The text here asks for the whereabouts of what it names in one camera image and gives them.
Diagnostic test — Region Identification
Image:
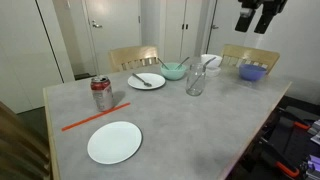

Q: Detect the red and silver soda can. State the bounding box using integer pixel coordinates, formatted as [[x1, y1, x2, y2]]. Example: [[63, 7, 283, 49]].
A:
[[90, 75, 115, 112]]

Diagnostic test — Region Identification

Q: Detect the clear plastic food container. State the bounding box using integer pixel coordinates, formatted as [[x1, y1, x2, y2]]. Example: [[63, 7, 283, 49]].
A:
[[204, 65, 222, 78]]

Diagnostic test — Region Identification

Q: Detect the metal utensil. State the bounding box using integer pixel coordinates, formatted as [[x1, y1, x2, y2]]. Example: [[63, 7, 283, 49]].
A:
[[175, 56, 191, 70], [157, 57, 170, 71]]

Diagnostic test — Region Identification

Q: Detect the teal bowl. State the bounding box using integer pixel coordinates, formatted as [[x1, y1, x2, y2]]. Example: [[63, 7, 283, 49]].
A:
[[160, 62, 188, 81]]

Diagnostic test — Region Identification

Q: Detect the white door with black frame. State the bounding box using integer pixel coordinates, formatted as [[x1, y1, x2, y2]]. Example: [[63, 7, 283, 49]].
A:
[[206, 0, 264, 56]]

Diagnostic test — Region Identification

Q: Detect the light wooden chair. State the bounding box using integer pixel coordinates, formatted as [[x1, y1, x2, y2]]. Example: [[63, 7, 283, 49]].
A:
[[108, 45, 160, 73], [0, 100, 53, 180], [220, 43, 281, 75]]

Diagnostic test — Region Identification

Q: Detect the black and orange clamp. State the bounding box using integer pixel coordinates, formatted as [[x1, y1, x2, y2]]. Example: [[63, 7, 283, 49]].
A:
[[258, 134, 301, 179], [278, 114, 313, 132]]

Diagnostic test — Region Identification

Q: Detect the blue bowl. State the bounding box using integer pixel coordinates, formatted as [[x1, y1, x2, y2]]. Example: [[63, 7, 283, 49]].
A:
[[238, 63, 268, 82]]

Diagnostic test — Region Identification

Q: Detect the clear glass jar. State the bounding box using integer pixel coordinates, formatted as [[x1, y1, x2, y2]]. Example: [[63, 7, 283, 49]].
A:
[[185, 63, 207, 97]]

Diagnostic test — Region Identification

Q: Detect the aluminium extrusion rail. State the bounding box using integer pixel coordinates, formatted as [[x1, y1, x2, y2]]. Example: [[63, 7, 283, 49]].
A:
[[308, 119, 320, 146], [301, 154, 320, 180]]

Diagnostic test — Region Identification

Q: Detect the white bowl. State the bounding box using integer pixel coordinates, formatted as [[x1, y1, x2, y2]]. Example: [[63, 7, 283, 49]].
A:
[[200, 53, 223, 68]]

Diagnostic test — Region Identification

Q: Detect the thin orange-red strip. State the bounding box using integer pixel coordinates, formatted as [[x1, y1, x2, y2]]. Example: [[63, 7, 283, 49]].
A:
[[61, 102, 132, 132]]

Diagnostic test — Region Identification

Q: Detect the white round plate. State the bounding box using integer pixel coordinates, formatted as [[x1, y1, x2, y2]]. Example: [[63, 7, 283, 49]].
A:
[[86, 120, 143, 165], [127, 72, 167, 91]]

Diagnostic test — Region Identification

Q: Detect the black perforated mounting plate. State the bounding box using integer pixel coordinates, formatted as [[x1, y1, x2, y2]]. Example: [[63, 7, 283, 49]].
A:
[[268, 124, 309, 161]]

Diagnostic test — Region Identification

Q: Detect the white closet door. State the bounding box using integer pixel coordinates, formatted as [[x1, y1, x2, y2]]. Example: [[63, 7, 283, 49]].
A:
[[159, 0, 184, 63], [182, 0, 205, 61]]

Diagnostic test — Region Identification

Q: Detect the long metal spoon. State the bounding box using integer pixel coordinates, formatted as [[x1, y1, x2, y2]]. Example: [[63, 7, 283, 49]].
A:
[[188, 56, 218, 93]]

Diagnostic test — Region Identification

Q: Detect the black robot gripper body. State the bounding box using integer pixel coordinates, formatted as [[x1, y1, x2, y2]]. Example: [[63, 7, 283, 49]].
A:
[[237, 0, 288, 16]]

